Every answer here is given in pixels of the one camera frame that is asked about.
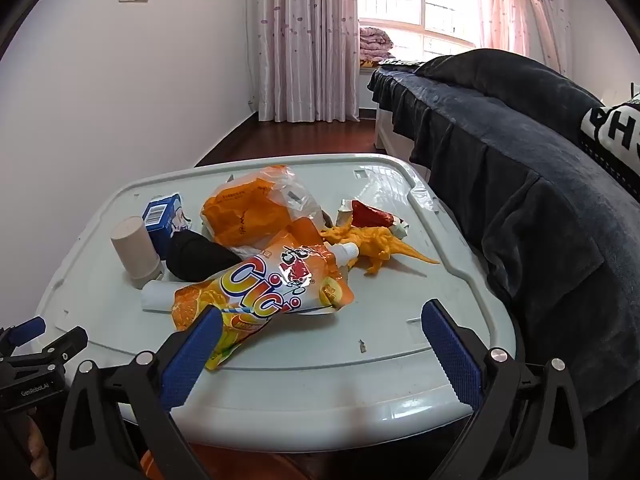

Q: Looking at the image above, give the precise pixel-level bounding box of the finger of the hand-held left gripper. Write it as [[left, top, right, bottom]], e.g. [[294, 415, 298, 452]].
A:
[[10, 326, 89, 372], [0, 316, 47, 356]]

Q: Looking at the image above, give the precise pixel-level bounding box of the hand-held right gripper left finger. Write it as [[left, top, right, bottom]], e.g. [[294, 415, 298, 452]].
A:
[[56, 306, 223, 480]]

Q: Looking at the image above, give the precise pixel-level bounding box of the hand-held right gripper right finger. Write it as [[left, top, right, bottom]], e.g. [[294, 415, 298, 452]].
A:
[[421, 298, 591, 480]]

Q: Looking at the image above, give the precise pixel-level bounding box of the orange printed juice pouch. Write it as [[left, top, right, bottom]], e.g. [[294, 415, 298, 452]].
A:
[[171, 241, 361, 372]]

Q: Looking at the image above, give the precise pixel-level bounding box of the yellow dinosaur toy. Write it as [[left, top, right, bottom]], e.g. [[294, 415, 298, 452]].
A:
[[320, 224, 441, 277]]

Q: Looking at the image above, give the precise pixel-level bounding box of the blue milk carton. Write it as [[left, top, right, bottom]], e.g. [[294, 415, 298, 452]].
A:
[[141, 193, 193, 256]]

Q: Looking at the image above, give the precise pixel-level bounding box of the person's left hand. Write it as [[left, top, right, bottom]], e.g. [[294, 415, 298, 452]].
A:
[[22, 412, 55, 480]]

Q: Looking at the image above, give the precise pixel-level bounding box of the white plastic tube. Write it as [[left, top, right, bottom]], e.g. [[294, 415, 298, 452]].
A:
[[141, 280, 181, 313]]

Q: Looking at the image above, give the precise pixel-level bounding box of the black sock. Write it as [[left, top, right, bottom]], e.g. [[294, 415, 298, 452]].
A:
[[162, 230, 243, 281]]

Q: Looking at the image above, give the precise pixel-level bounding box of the beige paper cup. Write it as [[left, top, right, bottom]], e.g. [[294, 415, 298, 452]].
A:
[[110, 216, 163, 290]]

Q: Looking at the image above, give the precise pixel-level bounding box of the orange plastic bag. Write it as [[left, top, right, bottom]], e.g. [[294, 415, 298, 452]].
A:
[[200, 165, 326, 248]]

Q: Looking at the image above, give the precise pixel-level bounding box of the red and white wrapper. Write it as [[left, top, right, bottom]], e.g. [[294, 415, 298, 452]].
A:
[[336, 199, 412, 238]]

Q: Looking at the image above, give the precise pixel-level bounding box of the black and white lettered pillow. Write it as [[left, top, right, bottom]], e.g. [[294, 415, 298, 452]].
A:
[[580, 92, 640, 181]]

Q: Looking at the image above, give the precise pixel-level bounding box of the folded pink quilt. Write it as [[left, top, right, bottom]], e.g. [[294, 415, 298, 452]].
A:
[[359, 25, 394, 61]]

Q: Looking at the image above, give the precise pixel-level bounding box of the pink dotted curtain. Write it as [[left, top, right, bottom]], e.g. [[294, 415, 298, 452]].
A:
[[245, 0, 361, 123]]

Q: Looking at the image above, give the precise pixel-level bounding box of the pink sheer curtain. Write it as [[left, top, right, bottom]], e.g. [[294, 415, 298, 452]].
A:
[[470, 0, 571, 73]]

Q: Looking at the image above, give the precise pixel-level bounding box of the white bed frame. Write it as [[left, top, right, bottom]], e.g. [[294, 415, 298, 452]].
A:
[[375, 105, 415, 161]]

